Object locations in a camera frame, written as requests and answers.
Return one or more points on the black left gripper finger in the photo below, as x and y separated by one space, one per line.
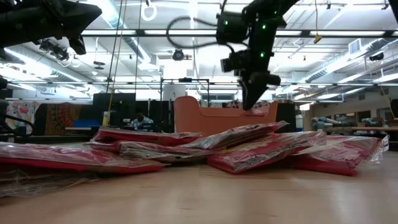
78 45
81 17

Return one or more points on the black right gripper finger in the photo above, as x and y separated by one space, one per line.
248 96
259 95

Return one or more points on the orange plastic basket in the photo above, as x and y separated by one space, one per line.
202 119

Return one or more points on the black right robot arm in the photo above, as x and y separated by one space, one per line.
270 12

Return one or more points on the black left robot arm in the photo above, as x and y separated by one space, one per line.
3 118

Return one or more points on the black cabinet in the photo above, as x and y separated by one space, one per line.
285 116

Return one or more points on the black overhead rig beam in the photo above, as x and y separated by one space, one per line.
140 32

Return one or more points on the rolled fabric bundle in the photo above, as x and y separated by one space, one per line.
326 121

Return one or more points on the dark patterned cloth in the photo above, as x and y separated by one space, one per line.
62 116

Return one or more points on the white cylinder tank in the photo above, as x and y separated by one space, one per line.
174 91

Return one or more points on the blue box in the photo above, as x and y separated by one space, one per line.
86 123

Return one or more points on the black round ceiling fixture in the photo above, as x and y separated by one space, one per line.
178 55

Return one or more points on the colourful floral cloth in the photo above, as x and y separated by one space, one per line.
21 113

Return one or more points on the white ceiling vent box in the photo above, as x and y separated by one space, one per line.
355 46

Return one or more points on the person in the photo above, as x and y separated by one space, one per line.
141 122

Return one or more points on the black ceiling projector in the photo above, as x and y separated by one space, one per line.
377 56

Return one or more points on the wooden workbench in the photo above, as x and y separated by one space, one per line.
373 128

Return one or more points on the black hanging camera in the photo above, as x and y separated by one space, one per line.
56 49

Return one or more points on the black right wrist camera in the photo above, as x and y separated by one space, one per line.
236 62

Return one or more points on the silver ceiling air duct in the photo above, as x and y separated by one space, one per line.
130 43

